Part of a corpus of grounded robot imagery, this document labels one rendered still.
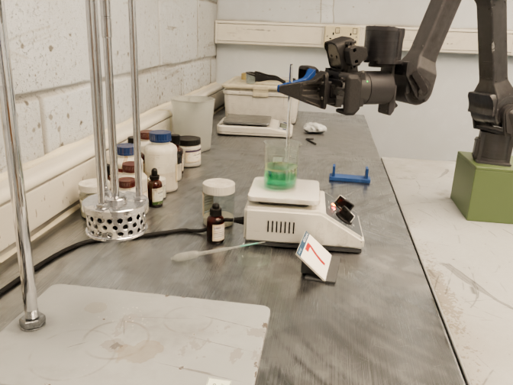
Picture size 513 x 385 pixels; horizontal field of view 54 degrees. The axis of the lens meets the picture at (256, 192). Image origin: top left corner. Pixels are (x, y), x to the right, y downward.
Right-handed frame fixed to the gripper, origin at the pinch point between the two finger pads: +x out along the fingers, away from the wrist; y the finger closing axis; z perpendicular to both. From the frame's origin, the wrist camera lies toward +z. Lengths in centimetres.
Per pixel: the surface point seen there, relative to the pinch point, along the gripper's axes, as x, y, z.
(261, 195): 7.0, 3.4, -16.9
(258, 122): -23, -83, -22
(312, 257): 2.7, 14.8, -23.3
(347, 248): -5.8, 10.5, -24.9
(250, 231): 9.0, 3.7, -22.8
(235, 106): -24, -110, -20
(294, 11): -57, -135, 16
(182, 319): 24.4, 24.0, -24.5
